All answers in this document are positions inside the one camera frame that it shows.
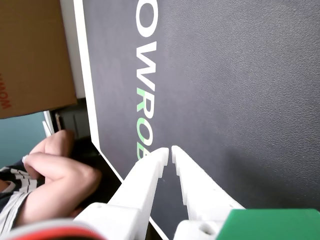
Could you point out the brown cardboard box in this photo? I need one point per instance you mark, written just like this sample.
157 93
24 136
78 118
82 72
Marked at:
32 55

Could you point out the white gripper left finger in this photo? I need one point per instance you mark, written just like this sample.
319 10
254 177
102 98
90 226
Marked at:
140 190

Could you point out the dark grey WOWROBO mat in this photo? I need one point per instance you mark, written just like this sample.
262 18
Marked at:
225 75

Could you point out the person's striped-shirt torso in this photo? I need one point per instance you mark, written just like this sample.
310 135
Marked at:
12 197

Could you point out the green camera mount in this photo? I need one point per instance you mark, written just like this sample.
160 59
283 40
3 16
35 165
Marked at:
270 225

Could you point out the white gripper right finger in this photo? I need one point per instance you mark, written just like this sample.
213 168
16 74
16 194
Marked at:
197 190

